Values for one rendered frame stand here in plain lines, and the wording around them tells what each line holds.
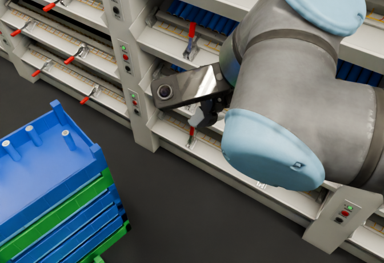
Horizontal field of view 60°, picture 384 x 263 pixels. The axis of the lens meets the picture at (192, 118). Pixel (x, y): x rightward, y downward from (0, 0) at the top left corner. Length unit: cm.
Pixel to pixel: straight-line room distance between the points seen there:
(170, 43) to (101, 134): 65
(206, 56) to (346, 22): 53
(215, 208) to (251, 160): 92
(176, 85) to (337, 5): 24
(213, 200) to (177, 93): 77
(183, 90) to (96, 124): 99
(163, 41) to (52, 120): 35
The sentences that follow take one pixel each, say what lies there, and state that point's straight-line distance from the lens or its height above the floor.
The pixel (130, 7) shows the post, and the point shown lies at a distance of 85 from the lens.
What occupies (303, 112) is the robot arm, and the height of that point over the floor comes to 89.
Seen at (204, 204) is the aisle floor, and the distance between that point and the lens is 120.
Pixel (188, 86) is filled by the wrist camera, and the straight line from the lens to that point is 48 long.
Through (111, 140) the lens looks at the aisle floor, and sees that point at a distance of 137.
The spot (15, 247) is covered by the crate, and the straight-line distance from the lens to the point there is 86.
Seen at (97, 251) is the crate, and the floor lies 4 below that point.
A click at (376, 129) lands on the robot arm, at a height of 89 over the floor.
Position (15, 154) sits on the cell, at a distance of 89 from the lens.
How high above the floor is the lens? 109
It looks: 51 degrees down
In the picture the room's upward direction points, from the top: straight up
